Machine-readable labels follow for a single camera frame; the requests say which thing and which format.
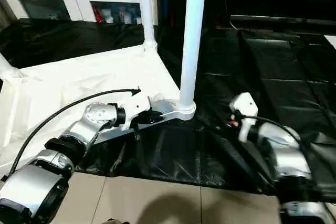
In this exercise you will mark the white plastic table top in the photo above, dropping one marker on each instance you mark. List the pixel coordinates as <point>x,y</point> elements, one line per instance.
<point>78,77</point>

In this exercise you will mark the white plastic table leg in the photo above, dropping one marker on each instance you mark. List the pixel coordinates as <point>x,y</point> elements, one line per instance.
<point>147,11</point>
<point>191,37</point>
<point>5,66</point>

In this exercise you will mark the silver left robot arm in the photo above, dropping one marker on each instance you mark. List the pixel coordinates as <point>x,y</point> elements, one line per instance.
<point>99,116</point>

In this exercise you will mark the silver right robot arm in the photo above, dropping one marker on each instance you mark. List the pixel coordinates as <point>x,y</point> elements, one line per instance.
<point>286,153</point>

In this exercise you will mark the black plastic mat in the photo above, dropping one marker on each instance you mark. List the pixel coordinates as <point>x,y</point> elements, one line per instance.
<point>262,77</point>

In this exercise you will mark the dark left robot foot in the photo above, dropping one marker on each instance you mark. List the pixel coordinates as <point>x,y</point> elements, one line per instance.
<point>113,221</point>

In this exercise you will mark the red item behind glass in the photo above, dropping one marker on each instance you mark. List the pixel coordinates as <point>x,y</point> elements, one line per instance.
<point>97,15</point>

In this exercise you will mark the white flat board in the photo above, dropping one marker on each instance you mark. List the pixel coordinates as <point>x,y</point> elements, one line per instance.
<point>331,41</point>

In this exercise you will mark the beige curtain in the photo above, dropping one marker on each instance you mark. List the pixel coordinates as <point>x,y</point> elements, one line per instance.
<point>5,9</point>

